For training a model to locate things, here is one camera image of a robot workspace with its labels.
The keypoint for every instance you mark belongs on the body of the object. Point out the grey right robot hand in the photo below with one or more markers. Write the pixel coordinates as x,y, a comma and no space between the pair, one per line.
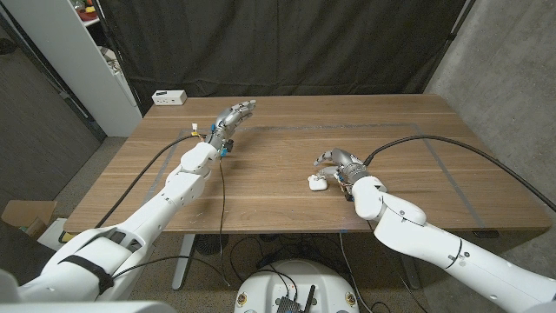
347,160

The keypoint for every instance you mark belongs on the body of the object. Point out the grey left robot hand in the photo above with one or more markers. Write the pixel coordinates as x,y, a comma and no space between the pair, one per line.
228,119

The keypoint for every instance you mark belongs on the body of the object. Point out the white airpods case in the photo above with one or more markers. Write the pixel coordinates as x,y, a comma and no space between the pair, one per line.
317,184

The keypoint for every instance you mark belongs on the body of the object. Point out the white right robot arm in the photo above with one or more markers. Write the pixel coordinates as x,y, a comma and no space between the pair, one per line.
417,239

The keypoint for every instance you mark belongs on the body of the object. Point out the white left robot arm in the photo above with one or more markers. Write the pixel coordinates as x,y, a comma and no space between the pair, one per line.
182,191

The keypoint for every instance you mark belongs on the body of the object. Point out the white power strip box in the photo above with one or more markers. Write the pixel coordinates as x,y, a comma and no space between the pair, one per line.
169,97

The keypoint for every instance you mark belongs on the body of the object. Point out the black curtain backdrop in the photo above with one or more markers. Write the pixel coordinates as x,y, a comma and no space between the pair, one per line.
282,43

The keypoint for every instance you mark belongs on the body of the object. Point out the round black floor fan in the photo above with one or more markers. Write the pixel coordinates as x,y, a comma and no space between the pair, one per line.
210,244

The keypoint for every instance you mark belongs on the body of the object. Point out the white robot torso base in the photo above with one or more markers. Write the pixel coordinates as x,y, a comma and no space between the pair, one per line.
295,278

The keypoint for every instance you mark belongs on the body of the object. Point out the grey table leg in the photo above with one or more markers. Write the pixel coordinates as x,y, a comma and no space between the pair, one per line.
412,280
184,261

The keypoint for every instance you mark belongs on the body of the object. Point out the black antenna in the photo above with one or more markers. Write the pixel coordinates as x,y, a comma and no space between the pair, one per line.
309,297

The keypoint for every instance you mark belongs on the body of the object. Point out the red bowl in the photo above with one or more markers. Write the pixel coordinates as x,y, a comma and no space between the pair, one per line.
88,16

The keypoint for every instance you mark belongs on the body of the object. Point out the white shelf cabinet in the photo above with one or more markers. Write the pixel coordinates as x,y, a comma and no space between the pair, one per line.
65,56

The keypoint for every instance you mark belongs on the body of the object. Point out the yellow floor item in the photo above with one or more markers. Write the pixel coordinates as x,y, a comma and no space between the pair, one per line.
65,237

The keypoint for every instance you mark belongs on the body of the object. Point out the white flat floor board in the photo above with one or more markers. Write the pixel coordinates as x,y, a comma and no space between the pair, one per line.
48,237

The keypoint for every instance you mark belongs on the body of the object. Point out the brown cardboard box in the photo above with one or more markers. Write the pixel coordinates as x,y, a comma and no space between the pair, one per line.
26,215

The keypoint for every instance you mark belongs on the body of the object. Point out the white robot head cover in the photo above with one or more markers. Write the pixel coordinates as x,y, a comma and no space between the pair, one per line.
87,308

